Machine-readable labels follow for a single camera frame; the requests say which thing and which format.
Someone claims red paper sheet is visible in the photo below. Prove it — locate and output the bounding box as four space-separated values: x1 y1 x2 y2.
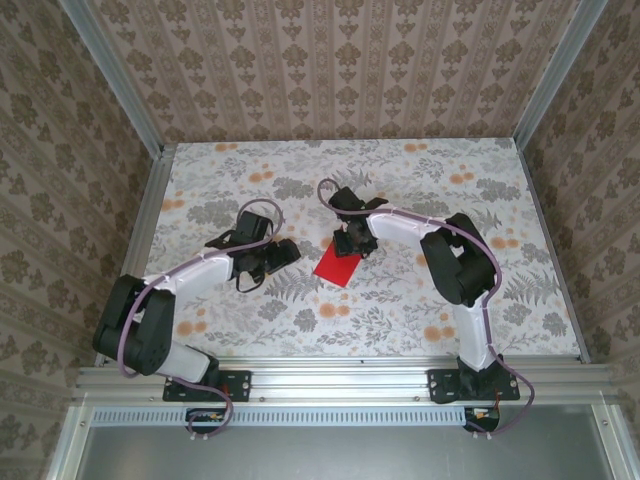
313 242 365 290

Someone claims floral table mat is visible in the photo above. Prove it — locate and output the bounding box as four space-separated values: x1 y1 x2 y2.
122 139 584 359

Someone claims aluminium cross beam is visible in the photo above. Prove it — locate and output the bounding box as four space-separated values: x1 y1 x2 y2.
74 364 616 404

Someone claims aluminium side rail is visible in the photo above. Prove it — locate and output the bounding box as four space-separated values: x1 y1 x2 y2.
514 142 591 364
94 144 177 366

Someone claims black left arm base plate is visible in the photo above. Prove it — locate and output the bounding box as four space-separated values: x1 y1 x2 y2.
162 368 252 403

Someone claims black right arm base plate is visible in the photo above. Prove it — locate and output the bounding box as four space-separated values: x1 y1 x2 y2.
427 368 521 404

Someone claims slotted grey cable duct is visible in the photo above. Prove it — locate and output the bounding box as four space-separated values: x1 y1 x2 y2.
92 405 469 428

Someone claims black controller board with wires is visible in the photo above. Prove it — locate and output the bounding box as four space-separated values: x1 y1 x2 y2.
462 407 502 434
184 407 227 434

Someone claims aluminium corner post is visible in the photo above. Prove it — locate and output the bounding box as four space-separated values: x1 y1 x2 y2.
63 0 166 159
513 0 609 149

